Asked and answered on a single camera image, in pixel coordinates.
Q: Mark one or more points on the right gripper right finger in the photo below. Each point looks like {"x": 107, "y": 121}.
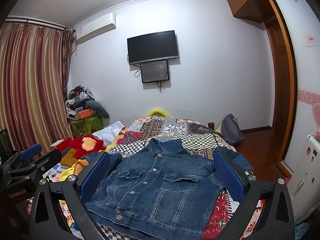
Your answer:
{"x": 276, "y": 220}

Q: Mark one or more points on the patchwork bed quilt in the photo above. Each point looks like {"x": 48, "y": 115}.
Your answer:
{"x": 197, "y": 139}

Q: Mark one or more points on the yellow blanket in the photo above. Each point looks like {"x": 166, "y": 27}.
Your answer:
{"x": 75, "y": 169}

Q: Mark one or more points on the wooden overhead cabinet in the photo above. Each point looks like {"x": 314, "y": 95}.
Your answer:
{"x": 253, "y": 10}

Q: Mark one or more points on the small black wall monitor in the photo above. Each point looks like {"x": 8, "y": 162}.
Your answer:
{"x": 155, "y": 71}

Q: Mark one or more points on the brown wooden door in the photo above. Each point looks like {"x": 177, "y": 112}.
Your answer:
{"x": 285, "y": 81}

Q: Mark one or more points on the yellow headboard cushion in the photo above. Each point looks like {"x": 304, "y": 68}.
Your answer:
{"x": 158, "y": 112}

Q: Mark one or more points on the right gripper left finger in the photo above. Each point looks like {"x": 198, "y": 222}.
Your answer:
{"x": 47, "y": 220}

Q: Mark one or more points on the striped red gold curtain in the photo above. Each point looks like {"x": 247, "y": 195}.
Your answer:
{"x": 35, "y": 65}

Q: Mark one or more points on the white air conditioner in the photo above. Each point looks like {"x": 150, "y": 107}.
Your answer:
{"x": 93, "y": 28}

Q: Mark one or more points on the blue denim jacket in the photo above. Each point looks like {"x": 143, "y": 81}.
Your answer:
{"x": 160, "y": 192}

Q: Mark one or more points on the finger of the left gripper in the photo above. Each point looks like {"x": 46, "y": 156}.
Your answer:
{"x": 31, "y": 152}

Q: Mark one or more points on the orange shoe box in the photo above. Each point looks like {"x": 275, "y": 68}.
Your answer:
{"x": 83, "y": 114}

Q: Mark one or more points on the black wall television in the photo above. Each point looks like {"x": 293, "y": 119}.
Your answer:
{"x": 152, "y": 47}

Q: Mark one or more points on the grey blue backpack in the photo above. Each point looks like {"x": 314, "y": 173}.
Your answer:
{"x": 230, "y": 130}

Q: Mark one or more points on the white cardboard box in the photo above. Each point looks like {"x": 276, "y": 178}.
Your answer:
{"x": 304, "y": 184}

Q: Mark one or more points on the red plush toy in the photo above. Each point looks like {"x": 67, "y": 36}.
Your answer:
{"x": 86, "y": 144}

